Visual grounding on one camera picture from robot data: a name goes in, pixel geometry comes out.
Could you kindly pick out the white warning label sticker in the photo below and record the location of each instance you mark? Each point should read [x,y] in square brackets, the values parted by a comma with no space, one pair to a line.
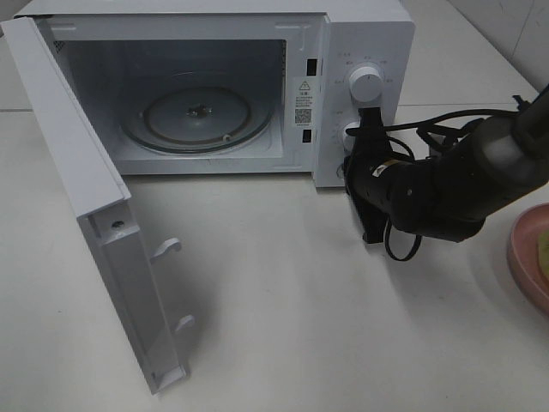
[304,96]

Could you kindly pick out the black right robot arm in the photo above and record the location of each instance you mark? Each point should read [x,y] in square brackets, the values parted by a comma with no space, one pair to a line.
[442,177]

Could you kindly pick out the pink round plate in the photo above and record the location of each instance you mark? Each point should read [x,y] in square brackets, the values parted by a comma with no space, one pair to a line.
[523,256]

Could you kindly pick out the upper white power knob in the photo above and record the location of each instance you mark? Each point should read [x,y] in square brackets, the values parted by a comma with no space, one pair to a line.
[365,82]

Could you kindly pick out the glass microwave turntable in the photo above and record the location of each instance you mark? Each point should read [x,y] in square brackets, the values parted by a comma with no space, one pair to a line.
[197,112]

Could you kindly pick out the sandwich with yellow filling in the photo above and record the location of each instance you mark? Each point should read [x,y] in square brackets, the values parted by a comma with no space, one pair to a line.
[543,253]

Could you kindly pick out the white microwave oven body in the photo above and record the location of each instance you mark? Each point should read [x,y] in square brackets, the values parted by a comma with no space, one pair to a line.
[104,45]

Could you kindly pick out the lower white timer knob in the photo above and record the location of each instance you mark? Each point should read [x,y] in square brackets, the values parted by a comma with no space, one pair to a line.
[347,140]

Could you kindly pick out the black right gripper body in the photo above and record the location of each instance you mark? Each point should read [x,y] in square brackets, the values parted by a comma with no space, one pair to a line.
[371,174]

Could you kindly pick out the round white door button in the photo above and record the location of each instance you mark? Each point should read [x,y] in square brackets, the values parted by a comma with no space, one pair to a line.
[340,172]

